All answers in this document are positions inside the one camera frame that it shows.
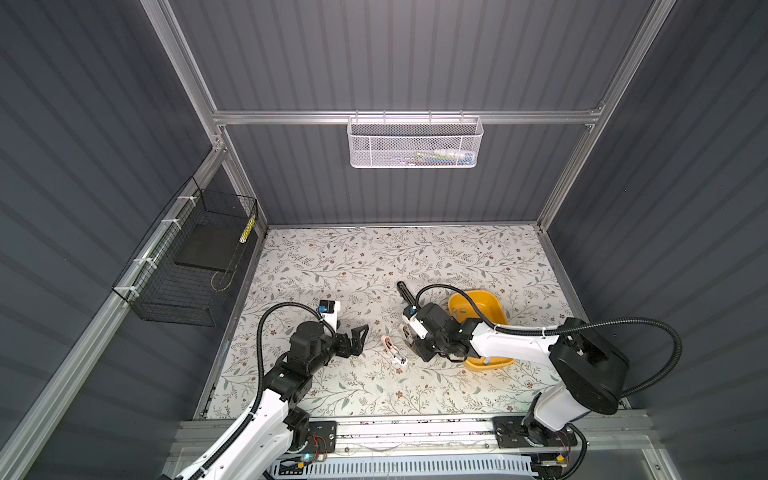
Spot yellow plastic tray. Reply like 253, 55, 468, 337
448, 290, 516, 371

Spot pink small stapler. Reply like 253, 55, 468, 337
381, 335, 407, 368

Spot black stapler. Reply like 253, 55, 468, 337
396, 281, 419, 310

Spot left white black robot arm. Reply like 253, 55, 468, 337
176, 321, 369, 479

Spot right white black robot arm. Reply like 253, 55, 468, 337
403, 303, 629, 432

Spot yellow marker in basket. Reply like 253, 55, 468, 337
239, 216, 256, 244

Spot black pad in basket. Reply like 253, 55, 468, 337
174, 224, 242, 272

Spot items in white basket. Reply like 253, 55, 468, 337
393, 148, 476, 168

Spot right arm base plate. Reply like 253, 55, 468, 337
491, 415, 578, 450

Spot black wire basket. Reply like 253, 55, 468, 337
113, 181, 259, 327

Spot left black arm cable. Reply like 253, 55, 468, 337
179, 301, 328, 480

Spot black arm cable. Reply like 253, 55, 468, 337
179, 301, 328, 480
415, 283, 684, 400

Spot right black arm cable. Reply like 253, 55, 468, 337
415, 283, 684, 400

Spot aluminium mounting rail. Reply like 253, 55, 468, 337
165, 410, 658, 472

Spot white wire mesh basket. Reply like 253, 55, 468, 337
346, 115, 484, 169

